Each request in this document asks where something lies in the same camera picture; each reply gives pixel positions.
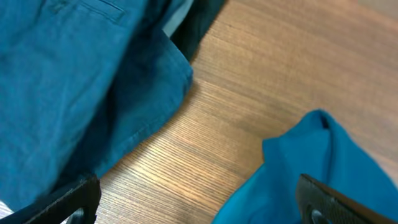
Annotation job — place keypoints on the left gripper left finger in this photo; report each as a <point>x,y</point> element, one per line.
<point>76,202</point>

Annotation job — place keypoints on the blue polo shirt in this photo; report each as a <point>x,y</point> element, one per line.
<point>317,146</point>

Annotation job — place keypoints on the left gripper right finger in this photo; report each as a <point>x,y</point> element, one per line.
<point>321,204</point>

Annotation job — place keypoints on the folded blue shirt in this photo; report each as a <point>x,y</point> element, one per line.
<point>77,77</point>

